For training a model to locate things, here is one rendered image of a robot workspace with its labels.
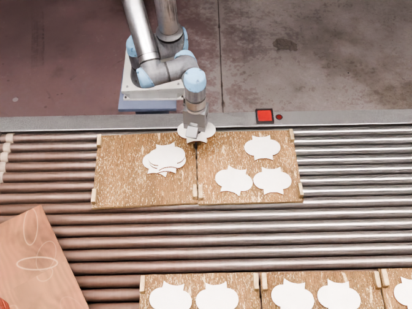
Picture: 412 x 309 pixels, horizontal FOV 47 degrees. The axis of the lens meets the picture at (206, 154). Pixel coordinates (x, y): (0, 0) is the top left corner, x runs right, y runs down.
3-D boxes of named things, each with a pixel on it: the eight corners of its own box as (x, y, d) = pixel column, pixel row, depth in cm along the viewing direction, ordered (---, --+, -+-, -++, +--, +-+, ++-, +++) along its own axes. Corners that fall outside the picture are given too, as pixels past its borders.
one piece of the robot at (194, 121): (176, 114, 168) (178, 141, 181) (201, 119, 166) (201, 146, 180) (185, 90, 174) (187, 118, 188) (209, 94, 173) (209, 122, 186)
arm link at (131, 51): (127, 55, 215) (121, 32, 204) (156, 48, 216) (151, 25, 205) (133, 73, 208) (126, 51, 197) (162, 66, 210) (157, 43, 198)
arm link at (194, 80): (202, 62, 164) (209, 80, 159) (202, 84, 173) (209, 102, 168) (179, 67, 163) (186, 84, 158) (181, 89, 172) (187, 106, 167)
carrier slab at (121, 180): (99, 137, 203) (98, 135, 202) (194, 133, 204) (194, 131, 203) (92, 209, 183) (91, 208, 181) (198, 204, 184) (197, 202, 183)
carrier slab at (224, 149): (196, 134, 204) (196, 132, 202) (291, 132, 204) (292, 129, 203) (198, 205, 184) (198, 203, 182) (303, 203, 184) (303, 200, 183)
